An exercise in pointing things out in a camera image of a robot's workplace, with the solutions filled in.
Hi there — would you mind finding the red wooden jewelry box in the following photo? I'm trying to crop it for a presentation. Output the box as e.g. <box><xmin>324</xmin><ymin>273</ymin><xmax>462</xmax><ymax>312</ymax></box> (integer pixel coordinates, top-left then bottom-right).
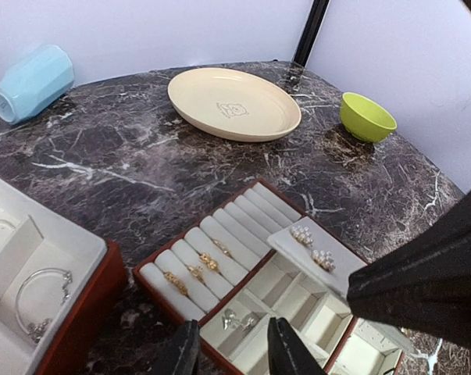
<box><xmin>0</xmin><ymin>179</ymin><xmax>127</xmax><ymax>374</ymax></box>

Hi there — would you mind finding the green small bowl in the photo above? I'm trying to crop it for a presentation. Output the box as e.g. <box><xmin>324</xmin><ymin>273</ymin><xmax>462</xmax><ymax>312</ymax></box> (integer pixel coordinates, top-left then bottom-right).
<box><xmin>340</xmin><ymin>92</ymin><xmax>398</xmax><ymax>143</ymax></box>

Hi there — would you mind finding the silver bangle right compartment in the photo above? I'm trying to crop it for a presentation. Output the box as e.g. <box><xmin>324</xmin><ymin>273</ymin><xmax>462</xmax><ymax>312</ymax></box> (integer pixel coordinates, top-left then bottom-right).
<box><xmin>14</xmin><ymin>267</ymin><xmax>73</xmax><ymax>345</ymax></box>

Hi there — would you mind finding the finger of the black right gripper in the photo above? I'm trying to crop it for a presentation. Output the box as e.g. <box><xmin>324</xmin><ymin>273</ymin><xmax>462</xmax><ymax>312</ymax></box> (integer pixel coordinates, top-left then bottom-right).
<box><xmin>347</xmin><ymin>191</ymin><xmax>471</xmax><ymax>338</ymax></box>

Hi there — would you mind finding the light blue cup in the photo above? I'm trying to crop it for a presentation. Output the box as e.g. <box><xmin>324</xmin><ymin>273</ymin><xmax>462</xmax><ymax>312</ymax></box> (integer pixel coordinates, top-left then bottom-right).
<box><xmin>0</xmin><ymin>45</ymin><xmax>75</xmax><ymax>124</ymax></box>

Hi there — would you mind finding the pearl cluster earring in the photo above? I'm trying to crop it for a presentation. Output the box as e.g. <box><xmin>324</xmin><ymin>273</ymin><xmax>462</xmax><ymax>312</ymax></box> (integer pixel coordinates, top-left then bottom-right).
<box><xmin>311</xmin><ymin>250</ymin><xmax>335</xmax><ymax>273</ymax></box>
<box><xmin>289</xmin><ymin>226</ymin><xmax>313</xmax><ymax>247</ymax></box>

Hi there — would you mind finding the cream ceramic plate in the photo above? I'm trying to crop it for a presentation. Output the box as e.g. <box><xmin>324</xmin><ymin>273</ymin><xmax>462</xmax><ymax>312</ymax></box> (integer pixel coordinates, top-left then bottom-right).
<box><xmin>167</xmin><ymin>67</ymin><xmax>302</xmax><ymax>142</ymax></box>

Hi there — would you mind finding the gold bow ring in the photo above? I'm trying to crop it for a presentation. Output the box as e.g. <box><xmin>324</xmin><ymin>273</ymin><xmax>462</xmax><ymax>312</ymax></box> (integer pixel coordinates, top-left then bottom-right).
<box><xmin>186</xmin><ymin>265</ymin><xmax>207</xmax><ymax>283</ymax></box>

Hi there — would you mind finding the gold flower band ring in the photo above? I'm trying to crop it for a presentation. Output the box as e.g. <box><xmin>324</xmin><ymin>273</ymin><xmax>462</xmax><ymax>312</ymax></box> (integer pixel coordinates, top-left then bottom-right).
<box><xmin>163</xmin><ymin>272</ymin><xmax>191</xmax><ymax>296</ymax></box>

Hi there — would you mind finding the red earring tray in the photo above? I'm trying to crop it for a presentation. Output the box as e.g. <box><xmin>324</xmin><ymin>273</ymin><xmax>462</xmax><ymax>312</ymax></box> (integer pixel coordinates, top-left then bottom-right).
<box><xmin>134</xmin><ymin>179</ymin><xmax>413</xmax><ymax>374</ymax></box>

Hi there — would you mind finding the small silver stud earring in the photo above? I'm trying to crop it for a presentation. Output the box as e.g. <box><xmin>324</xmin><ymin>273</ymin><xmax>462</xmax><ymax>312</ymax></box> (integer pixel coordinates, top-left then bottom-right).
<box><xmin>221</xmin><ymin>309</ymin><xmax>257</xmax><ymax>330</ymax></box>

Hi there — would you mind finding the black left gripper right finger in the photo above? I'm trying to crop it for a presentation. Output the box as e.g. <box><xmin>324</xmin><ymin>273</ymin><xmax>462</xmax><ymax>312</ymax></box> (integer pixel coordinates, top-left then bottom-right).
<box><xmin>267</xmin><ymin>317</ymin><xmax>326</xmax><ymax>375</ymax></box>

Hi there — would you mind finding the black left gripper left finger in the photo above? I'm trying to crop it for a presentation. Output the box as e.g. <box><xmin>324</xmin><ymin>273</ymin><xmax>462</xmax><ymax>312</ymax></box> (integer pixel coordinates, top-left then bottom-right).
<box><xmin>152</xmin><ymin>320</ymin><xmax>200</xmax><ymax>375</ymax></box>

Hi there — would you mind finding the gold twisted ring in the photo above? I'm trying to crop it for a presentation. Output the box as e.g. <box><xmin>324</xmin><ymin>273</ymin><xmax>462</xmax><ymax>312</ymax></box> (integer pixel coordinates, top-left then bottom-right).
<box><xmin>212</xmin><ymin>238</ymin><xmax>233</xmax><ymax>259</ymax></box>

